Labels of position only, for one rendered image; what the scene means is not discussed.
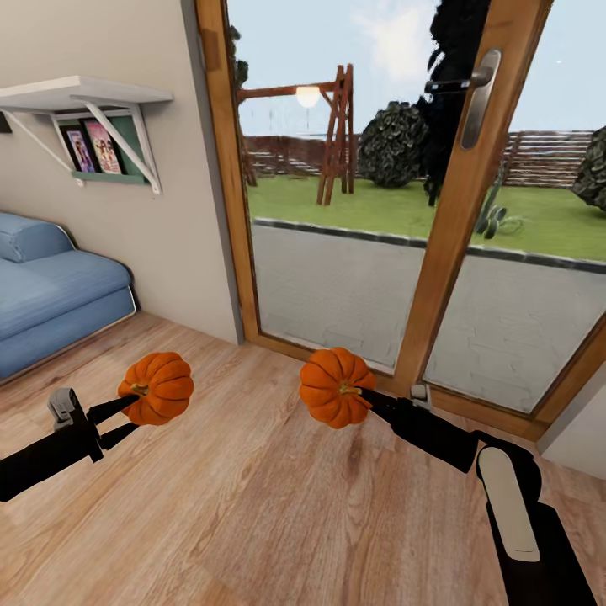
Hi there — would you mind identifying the pumpkin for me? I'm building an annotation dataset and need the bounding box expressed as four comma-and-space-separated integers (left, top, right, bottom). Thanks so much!
300, 348, 376, 429
118, 352, 194, 427

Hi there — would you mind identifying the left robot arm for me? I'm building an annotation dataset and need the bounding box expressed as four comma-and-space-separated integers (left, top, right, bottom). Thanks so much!
0, 388, 140, 502

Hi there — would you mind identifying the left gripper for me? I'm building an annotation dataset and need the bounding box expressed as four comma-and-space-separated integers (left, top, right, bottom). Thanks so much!
26, 395, 140, 481

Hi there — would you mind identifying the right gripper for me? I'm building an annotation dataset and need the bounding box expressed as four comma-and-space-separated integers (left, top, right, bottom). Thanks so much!
361, 388, 451, 459

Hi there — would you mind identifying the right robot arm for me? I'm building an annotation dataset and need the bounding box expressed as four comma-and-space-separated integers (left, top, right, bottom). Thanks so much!
361, 385, 597, 606

